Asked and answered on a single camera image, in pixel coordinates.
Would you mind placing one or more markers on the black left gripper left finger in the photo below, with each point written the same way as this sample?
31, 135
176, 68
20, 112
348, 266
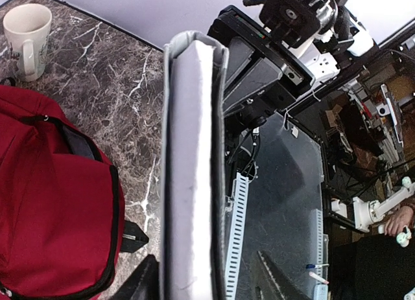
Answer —
142, 284

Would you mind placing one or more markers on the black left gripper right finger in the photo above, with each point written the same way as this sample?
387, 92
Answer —
271, 282

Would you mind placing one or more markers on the grey black and white magazine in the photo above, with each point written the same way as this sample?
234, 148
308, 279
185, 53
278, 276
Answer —
193, 250

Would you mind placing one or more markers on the red backpack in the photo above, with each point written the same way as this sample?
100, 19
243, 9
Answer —
62, 204

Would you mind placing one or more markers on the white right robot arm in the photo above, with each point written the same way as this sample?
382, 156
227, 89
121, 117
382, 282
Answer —
291, 50

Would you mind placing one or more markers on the operator hand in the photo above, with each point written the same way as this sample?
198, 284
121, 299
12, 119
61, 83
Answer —
397, 221

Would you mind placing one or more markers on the white mug with red pattern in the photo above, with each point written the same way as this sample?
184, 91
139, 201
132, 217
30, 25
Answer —
27, 29

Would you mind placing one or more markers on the white slotted cable duct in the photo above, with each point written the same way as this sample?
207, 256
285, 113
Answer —
239, 202

